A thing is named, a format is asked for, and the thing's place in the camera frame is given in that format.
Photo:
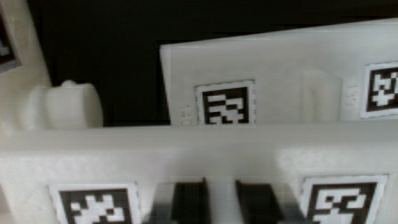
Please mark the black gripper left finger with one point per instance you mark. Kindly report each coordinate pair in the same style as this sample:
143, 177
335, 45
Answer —
180, 204

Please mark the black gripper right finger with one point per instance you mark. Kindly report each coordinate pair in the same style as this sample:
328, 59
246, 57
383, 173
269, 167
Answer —
260, 208

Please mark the white cabinet door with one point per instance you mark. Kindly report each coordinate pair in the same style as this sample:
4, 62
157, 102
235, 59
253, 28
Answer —
148, 155
306, 75

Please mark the white cabinet body box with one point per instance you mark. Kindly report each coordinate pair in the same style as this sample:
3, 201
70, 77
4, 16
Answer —
38, 106

